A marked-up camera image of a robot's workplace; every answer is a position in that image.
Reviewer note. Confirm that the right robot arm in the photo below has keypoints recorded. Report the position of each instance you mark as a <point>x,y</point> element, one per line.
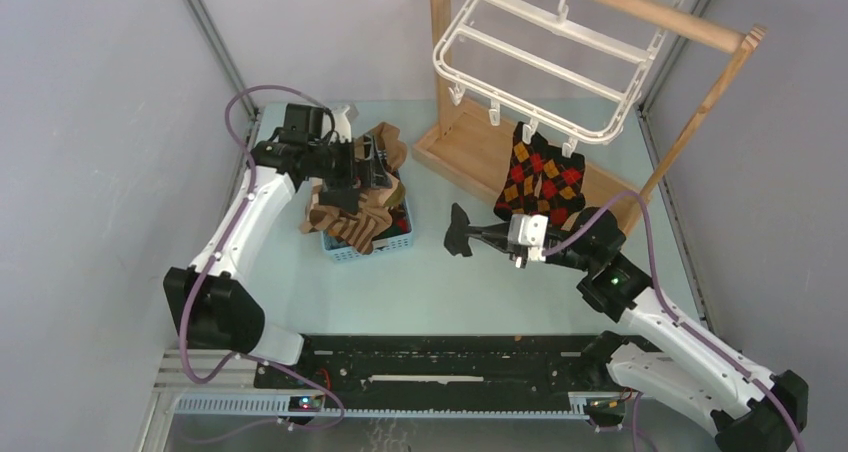
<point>742,405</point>

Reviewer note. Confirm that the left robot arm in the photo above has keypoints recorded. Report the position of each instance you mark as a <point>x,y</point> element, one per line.
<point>209,300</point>

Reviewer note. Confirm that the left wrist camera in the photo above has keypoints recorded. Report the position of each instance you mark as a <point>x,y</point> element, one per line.
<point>343,117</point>

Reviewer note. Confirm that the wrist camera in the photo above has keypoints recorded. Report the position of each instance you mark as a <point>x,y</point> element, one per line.
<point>343,117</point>
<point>527,225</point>

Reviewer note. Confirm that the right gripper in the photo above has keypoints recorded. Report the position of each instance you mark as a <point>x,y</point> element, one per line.
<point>497,235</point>

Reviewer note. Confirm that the wooden hanger stand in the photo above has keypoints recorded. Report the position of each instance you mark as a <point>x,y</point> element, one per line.
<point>468,150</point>

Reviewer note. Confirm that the pile of socks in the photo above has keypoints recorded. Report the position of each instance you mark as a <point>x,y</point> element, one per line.
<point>380,213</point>

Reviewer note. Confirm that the white plastic clip hanger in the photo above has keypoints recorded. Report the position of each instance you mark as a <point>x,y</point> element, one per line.
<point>573,67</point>

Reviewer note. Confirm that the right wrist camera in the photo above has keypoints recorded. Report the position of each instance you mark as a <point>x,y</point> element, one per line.
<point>527,225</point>

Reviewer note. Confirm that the red black argyle sock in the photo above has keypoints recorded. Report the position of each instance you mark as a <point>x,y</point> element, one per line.
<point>561,182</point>

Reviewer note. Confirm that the light blue perforated basket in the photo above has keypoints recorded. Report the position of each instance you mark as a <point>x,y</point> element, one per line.
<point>398,235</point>

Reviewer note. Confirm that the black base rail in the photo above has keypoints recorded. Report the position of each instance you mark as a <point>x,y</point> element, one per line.
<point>453,374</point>

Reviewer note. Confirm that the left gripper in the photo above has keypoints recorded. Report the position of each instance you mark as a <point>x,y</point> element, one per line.
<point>362,175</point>

